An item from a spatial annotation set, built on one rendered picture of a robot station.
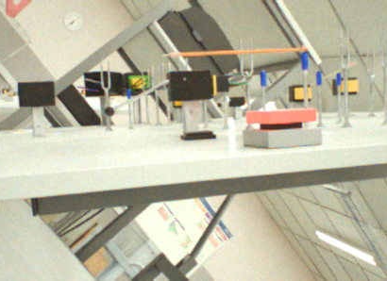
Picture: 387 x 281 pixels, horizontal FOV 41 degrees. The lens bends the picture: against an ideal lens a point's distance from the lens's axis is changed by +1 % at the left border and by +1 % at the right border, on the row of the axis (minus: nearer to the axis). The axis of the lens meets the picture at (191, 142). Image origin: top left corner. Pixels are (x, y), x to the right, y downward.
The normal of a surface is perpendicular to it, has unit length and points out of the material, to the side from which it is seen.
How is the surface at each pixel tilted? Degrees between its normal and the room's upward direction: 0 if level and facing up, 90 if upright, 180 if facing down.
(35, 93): 90
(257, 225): 90
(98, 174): 90
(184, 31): 90
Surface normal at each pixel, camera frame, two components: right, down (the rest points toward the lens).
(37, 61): 0.38, 0.12
